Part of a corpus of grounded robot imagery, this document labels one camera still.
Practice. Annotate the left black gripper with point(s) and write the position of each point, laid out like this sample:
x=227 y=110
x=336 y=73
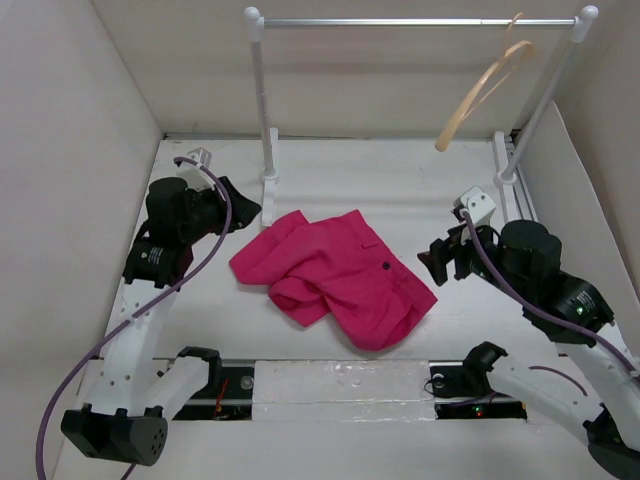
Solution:
x=241 y=204

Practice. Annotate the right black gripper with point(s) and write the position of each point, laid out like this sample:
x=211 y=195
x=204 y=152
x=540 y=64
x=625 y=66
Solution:
x=441 y=250

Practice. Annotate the pink trousers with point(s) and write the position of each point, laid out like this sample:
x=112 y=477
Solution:
x=337 y=266

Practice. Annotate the beige wooden clothes hanger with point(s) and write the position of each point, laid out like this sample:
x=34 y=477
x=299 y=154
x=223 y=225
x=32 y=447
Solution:
x=507 y=62

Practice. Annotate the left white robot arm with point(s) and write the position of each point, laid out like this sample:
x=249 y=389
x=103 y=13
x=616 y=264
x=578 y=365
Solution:
x=127 y=414

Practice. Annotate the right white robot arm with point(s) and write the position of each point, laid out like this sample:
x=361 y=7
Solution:
x=523 y=260

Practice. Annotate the white foam block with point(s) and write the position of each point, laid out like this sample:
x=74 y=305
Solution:
x=342 y=391

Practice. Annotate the white clothes rack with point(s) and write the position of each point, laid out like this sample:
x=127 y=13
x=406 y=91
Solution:
x=506 y=164

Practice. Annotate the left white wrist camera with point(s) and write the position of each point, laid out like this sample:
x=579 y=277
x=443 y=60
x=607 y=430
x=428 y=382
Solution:
x=191 y=169

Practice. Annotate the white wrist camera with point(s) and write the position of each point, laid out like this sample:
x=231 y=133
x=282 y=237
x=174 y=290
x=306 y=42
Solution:
x=477 y=203
x=191 y=169

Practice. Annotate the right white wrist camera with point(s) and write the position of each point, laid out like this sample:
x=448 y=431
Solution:
x=477 y=203

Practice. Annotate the aluminium rail right side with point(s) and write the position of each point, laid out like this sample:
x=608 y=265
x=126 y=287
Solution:
x=523 y=199

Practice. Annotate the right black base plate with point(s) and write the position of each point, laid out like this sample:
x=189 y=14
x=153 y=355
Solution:
x=457 y=398

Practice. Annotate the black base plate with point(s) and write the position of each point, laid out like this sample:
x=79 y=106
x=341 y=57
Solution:
x=220 y=390
x=457 y=398

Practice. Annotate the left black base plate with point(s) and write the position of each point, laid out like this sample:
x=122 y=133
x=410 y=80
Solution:
x=220 y=390

